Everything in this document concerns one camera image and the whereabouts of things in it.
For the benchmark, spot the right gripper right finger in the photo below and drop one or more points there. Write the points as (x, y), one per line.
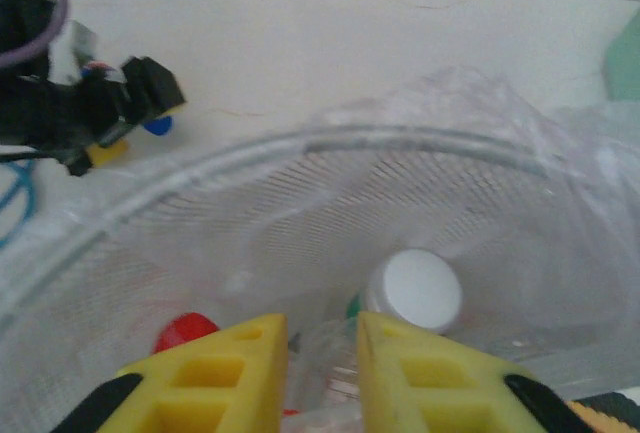
(440, 383)

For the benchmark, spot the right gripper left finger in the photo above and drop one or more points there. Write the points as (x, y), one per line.
(200, 383)

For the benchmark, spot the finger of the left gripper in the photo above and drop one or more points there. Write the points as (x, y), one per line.
(150, 88)
(102, 155)

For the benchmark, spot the white-capped green-label bottle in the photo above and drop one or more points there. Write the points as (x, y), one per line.
(420, 293)

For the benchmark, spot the grey mesh waste bin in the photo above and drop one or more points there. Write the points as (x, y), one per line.
(350, 193)

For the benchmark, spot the clear plastic bin liner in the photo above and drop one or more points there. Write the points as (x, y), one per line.
(500, 103)

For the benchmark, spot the blue stethoscope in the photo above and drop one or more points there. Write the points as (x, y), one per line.
(22, 193)

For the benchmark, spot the mint green zip case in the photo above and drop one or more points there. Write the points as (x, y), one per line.
(625, 63)

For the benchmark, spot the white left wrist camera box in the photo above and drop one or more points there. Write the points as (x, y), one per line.
(65, 58)

